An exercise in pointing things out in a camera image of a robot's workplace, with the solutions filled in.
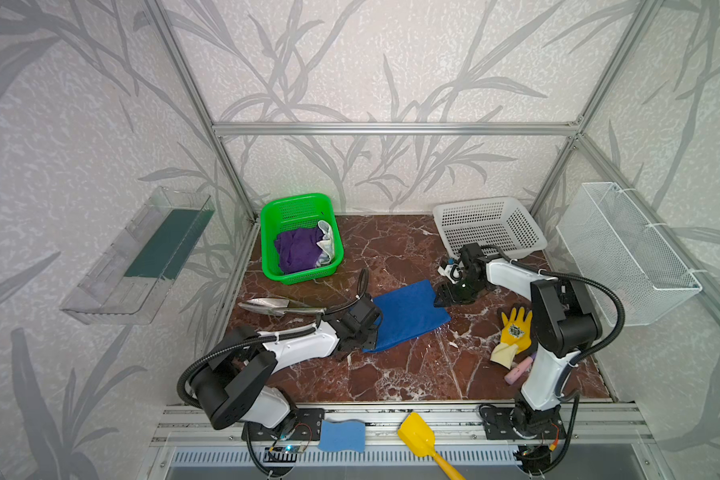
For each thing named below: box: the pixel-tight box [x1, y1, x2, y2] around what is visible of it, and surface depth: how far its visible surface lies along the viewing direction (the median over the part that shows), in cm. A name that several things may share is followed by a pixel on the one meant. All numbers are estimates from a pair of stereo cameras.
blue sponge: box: [318, 419, 366, 453], surface depth 73 cm
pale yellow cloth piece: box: [490, 343, 518, 370], surface depth 85 cm
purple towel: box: [274, 225, 324, 274], surface depth 107 cm
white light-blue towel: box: [316, 220, 334, 266], surface depth 107 cm
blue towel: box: [363, 280, 452, 353], surface depth 93 cm
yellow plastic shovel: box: [398, 413, 466, 480], surface depth 73 cm
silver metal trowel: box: [238, 297, 327, 316], surface depth 98 cm
